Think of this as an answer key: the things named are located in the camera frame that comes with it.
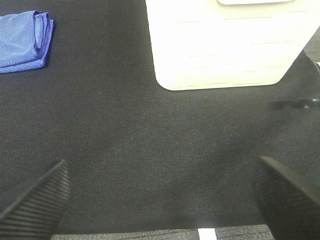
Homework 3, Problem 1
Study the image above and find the blue microfiber towel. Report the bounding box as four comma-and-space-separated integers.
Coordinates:
0, 10, 55, 74

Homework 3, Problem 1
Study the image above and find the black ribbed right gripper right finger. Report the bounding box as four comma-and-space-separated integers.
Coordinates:
252, 156, 320, 240

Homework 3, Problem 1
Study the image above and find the white plastic storage basket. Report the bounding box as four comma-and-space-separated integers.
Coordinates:
145, 0, 320, 91

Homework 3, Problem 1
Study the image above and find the black fabric table cover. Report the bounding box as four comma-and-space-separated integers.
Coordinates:
0, 0, 320, 234

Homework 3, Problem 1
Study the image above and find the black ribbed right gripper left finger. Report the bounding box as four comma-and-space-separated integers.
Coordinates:
0, 160, 70, 240

